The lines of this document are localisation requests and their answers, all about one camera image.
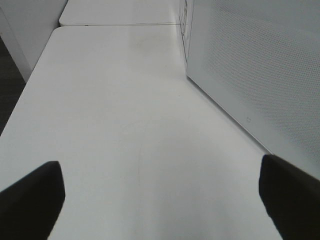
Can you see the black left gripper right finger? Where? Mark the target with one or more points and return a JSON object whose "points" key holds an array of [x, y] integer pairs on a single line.
{"points": [[291, 198]]}

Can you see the white microwave oven body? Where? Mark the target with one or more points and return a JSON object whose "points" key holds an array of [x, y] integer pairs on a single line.
{"points": [[185, 14]]}

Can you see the white microwave door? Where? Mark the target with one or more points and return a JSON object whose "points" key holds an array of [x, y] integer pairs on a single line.
{"points": [[259, 60]]}

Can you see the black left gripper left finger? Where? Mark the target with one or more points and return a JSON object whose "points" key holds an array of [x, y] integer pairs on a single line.
{"points": [[30, 207]]}

